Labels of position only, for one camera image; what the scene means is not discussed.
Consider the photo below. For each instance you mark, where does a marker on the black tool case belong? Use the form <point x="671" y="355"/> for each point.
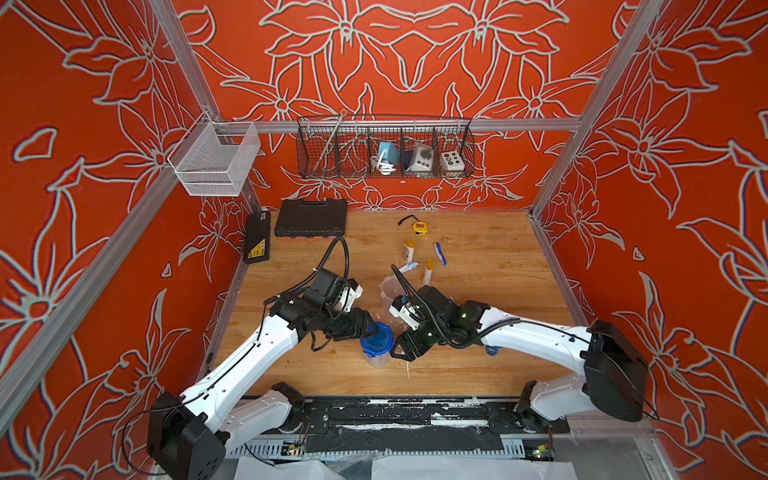
<point x="309" y="219"/>

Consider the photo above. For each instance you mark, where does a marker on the blue lid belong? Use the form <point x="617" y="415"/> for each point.
<point x="492" y="349"/>
<point x="379" y="342"/>

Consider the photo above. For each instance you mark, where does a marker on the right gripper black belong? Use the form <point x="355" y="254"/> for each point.
<point x="416" y="352"/>

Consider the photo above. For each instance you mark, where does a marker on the white bottle yellow cap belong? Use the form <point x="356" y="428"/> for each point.
<point x="429" y="266"/>
<point x="409" y="250"/>

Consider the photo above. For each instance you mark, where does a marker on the black wire wall basket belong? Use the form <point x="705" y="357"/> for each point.
<point x="344" y="152"/>

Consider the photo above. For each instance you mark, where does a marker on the white wire basket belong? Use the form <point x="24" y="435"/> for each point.
<point x="215" y="159"/>

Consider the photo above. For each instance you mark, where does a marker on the aluminium frame post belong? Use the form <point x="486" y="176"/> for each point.
<point x="616" y="66"/>
<point x="177" y="39"/>

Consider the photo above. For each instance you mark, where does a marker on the blue white item in basket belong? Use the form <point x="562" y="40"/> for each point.
<point x="386" y="160"/>

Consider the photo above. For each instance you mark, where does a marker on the clear plastic container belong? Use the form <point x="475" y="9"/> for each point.
<point x="378" y="361"/>
<point x="390" y="289"/>

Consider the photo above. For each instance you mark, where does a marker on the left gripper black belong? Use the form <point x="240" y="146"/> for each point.
<point x="359" y="327"/>

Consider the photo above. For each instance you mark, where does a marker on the aluminium frame post left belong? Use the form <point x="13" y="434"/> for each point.
<point x="177" y="39"/>

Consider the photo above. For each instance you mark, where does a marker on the yellow tape measure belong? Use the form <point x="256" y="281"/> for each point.
<point x="418" y="226"/>

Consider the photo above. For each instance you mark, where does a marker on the white button box in basket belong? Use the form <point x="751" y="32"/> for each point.
<point x="452" y="164"/>

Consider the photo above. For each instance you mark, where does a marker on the black box yellow label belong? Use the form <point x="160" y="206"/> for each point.
<point x="256" y="244"/>

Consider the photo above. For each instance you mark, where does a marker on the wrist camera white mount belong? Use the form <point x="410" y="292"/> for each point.
<point x="404" y="310"/>
<point x="350" y="293"/>

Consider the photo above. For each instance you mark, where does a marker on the white blue toothpaste tube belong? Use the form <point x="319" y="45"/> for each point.
<point x="410" y="266"/>

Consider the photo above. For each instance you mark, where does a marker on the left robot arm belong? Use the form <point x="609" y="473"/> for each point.
<point x="189" y="434"/>

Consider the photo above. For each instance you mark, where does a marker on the aluminium crossbar back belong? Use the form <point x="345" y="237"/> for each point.
<point x="476" y="125"/>

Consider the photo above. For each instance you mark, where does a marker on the aluminium frame post right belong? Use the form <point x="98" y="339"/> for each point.
<point x="616" y="66"/>

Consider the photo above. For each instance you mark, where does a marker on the grey device in basket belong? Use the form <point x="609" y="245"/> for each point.
<point x="418" y="161"/>

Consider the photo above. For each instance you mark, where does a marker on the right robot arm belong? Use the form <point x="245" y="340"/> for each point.
<point x="606" y="372"/>

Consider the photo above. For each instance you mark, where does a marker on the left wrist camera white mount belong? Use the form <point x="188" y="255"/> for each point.
<point x="350" y="293"/>

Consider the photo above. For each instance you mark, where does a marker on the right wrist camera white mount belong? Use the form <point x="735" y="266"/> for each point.
<point x="404" y="310"/>

